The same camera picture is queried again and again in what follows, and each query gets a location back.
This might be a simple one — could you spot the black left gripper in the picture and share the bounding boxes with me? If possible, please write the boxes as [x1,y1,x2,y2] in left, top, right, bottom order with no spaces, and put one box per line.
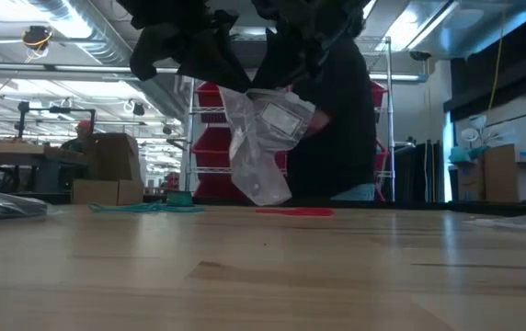
[115,0,253,93]

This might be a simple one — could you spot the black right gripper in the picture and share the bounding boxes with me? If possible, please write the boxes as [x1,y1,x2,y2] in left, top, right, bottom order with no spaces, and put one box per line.
[251,0,370,91]

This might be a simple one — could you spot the red rubber band tangle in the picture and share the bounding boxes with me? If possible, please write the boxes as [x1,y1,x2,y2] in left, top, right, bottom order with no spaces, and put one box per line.
[255,207,337,218]

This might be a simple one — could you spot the blue rubber band tangle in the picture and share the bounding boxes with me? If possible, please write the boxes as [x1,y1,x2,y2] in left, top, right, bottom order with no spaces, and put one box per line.
[88,200,205,214]

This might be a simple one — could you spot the clear zip slider bag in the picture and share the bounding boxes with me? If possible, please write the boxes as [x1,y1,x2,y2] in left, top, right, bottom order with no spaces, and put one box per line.
[0,182,49,223]

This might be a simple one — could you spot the person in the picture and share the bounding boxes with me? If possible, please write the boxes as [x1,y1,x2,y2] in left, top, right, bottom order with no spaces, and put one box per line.
[60,120,95,154]
[285,8,379,202]

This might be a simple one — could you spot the black ceiling dome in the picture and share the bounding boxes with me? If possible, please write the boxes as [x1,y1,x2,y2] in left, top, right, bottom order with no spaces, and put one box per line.
[408,49,433,63]

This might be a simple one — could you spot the large brown cardboard box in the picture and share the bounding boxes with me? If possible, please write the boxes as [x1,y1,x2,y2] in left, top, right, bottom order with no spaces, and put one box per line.
[86,131,143,182]

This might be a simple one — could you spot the black boom stand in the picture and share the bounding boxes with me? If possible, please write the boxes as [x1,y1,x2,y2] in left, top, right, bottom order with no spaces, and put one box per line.
[16,99,97,140]

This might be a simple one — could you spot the black flat panel stack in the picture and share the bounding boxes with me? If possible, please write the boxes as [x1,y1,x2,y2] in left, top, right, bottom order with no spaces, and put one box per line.
[394,139,444,203]

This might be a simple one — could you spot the small open cardboard box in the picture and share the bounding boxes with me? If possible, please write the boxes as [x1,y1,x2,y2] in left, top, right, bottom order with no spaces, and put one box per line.
[71,178,145,207]

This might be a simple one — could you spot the teal bundle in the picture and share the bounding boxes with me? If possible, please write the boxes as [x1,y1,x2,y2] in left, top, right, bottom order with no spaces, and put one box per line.
[448,145,492,165]

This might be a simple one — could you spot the white round fans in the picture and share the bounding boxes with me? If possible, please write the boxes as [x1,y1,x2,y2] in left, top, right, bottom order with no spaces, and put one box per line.
[459,114,503,146]

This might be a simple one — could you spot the small brown cardboard box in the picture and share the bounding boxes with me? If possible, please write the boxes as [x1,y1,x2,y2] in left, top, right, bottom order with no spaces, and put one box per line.
[454,160,486,202]

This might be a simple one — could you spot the wooden workbench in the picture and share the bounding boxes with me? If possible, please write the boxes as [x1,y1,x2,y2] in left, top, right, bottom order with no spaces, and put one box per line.
[0,141,88,194]

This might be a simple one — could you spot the tall brown cardboard box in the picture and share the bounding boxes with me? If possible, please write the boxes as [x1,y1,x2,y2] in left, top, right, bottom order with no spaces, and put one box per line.
[482,143,520,203]

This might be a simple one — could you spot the chrome wire shelf cart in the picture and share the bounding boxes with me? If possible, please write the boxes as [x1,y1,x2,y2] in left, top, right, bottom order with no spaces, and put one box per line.
[184,35,397,203]

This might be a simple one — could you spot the black ceiling camera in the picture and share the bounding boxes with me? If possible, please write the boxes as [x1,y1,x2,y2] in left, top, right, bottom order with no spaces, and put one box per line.
[20,25,54,52]

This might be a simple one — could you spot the yellow cable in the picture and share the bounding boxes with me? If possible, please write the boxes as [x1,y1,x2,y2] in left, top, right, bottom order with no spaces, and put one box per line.
[486,0,509,112]

